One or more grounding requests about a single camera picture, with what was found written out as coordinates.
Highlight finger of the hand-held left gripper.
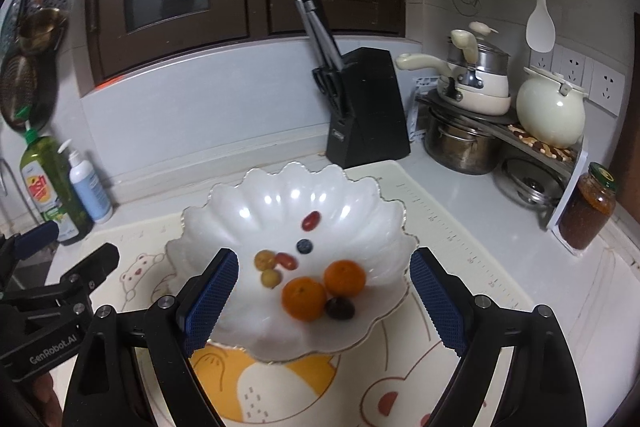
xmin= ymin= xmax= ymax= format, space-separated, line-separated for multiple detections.
xmin=0 ymin=243 xmax=120 ymax=314
xmin=0 ymin=221 xmax=61 ymax=269

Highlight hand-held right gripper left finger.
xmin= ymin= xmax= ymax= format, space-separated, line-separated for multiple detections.
xmin=62 ymin=248 xmax=240 ymax=427

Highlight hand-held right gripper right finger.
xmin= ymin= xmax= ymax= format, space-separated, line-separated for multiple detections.
xmin=410 ymin=248 xmax=587 ymax=427

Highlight orange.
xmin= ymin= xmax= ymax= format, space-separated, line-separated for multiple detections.
xmin=323 ymin=259 xmax=367 ymax=298
xmin=281 ymin=277 xmax=327 ymax=323

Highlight dark purple plum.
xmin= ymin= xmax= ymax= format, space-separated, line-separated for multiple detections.
xmin=326 ymin=297 xmax=356 ymax=321

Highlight white scalloped ceramic bowl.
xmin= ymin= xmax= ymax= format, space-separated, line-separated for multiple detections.
xmin=165 ymin=162 xmax=418 ymax=363

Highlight person's left hand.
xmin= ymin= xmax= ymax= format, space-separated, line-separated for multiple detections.
xmin=27 ymin=369 xmax=63 ymax=427

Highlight green dish soap bottle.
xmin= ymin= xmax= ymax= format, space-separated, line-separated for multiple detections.
xmin=20 ymin=119 xmax=93 ymax=245

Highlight white pump bottle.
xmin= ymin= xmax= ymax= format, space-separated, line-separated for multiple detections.
xmin=57 ymin=139 xmax=113 ymax=225

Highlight bear print kitchen mat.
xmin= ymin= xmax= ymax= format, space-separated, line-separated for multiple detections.
xmin=47 ymin=159 xmax=538 ymax=427

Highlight glass pot lid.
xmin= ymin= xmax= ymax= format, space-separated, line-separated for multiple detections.
xmin=501 ymin=157 xmax=566 ymax=208

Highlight stainless steel pot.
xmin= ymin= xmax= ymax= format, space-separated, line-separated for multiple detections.
xmin=424 ymin=107 xmax=503 ymax=175

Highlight corner shelf rack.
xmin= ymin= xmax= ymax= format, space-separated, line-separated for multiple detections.
xmin=415 ymin=89 xmax=590 ymax=233

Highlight chili sauce jar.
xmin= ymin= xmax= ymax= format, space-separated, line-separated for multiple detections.
xmin=558 ymin=162 xmax=617 ymax=251

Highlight wooden trivet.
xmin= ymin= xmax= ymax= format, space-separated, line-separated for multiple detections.
xmin=507 ymin=122 xmax=578 ymax=162

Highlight clear plastic bag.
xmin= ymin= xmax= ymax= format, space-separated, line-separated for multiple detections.
xmin=409 ymin=76 xmax=432 ymax=142

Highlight black knife block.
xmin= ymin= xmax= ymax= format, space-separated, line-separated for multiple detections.
xmin=326 ymin=47 xmax=412 ymax=168

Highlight cream saucepan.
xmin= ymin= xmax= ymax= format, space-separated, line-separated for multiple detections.
xmin=395 ymin=53 xmax=512 ymax=116

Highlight cream round clay pot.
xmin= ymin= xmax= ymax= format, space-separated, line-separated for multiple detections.
xmin=516 ymin=67 xmax=590 ymax=148

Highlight steel lidded milk pot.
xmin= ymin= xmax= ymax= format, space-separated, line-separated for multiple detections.
xmin=446 ymin=22 xmax=511 ymax=98

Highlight white rice paddle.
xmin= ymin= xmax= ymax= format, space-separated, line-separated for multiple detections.
xmin=525 ymin=0 xmax=557 ymax=54

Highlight brown wooden panel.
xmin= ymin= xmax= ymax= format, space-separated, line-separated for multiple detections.
xmin=620 ymin=12 xmax=640 ymax=72

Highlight black handled scissors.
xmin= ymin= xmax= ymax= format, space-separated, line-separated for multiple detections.
xmin=312 ymin=67 xmax=342 ymax=115

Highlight steel handled knife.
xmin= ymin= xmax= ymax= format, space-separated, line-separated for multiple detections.
xmin=305 ymin=0 xmax=346 ymax=71
xmin=296 ymin=0 xmax=336 ymax=71

